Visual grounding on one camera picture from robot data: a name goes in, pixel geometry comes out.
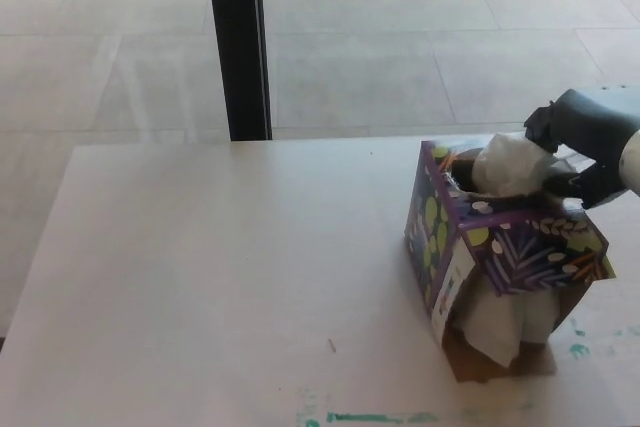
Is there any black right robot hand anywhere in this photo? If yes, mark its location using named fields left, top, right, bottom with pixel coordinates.
left=523, top=88, right=640, bottom=210

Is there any white top tissue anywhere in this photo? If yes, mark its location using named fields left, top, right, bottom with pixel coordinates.
left=472, top=132, right=560, bottom=198

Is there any purple floral tissue box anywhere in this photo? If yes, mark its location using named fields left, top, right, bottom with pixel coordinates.
left=403, top=139, right=617, bottom=384

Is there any white tissue stack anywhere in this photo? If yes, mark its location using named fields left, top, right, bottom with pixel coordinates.
left=457, top=284, right=561, bottom=369

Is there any black window frame post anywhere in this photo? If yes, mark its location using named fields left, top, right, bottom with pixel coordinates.
left=204, top=0, right=274, bottom=141

